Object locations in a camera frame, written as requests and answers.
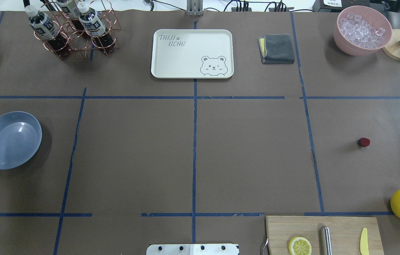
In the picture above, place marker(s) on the blue plate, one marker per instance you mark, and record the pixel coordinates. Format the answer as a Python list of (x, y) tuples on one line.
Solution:
[(20, 138)]

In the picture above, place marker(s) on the red strawberry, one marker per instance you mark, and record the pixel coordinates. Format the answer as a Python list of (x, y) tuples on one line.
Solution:
[(363, 142)]

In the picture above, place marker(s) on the cream bear tray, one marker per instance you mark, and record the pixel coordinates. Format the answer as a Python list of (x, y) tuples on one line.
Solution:
[(192, 54)]

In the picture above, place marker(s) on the grey folded cloth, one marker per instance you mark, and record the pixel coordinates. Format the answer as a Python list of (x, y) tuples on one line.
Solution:
[(276, 49)]

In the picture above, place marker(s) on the tea bottle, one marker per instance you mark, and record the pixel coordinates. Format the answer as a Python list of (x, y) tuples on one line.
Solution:
[(94, 26), (47, 31), (70, 10)]

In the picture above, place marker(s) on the lemon half slice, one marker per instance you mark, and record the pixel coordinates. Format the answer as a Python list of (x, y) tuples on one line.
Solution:
[(299, 246)]

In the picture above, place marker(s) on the steel knife sharpener rod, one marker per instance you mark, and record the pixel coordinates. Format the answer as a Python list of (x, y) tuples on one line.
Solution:
[(325, 238)]

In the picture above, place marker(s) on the wooden cutting board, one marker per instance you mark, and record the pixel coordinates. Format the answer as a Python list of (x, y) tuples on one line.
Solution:
[(344, 233)]

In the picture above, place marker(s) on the pink bowl of ice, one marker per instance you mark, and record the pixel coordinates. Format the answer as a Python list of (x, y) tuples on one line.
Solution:
[(361, 30)]

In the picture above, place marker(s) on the yellow plastic knife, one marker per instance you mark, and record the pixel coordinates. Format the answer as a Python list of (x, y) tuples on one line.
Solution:
[(364, 248)]

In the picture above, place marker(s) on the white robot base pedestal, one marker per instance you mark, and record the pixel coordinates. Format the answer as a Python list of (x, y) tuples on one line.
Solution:
[(194, 249)]

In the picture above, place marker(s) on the copper wire bottle rack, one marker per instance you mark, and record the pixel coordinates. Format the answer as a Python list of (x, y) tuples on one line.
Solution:
[(70, 36)]

